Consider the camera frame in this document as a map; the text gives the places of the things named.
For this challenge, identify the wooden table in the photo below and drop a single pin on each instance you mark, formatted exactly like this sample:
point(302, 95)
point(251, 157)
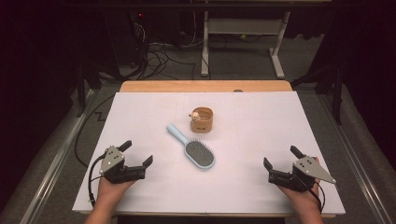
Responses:
point(202, 86)

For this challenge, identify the small yellow ball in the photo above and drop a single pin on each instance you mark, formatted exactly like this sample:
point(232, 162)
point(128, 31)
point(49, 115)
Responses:
point(243, 36)

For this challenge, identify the dark computer tower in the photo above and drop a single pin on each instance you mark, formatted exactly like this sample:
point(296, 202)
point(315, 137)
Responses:
point(124, 37)

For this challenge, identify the light blue hairbrush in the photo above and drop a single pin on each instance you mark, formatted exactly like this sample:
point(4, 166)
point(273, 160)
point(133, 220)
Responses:
point(199, 154)

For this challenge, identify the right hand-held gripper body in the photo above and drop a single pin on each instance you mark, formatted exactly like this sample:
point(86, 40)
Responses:
point(308, 169)

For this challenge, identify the person's left hand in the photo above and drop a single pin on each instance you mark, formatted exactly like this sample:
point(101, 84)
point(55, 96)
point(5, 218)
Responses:
point(112, 191)

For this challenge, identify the person's right hand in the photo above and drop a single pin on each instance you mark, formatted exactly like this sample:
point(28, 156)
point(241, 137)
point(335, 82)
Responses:
point(300, 199)

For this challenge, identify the white metal stand frame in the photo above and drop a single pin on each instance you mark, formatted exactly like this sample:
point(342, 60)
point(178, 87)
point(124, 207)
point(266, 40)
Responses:
point(243, 26)

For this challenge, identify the black stand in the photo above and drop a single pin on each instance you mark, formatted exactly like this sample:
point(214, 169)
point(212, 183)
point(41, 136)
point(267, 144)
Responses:
point(81, 93)
point(337, 93)

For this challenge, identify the aluminium floor rail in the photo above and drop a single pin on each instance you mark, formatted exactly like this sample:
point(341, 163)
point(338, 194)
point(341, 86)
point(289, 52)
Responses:
point(53, 161)
point(358, 168)

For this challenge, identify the wooden cup with small figure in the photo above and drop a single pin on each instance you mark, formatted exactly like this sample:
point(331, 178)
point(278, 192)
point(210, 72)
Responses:
point(201, 123)

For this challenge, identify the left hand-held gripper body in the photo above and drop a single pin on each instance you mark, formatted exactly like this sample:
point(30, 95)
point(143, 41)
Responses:
point(112, 161)

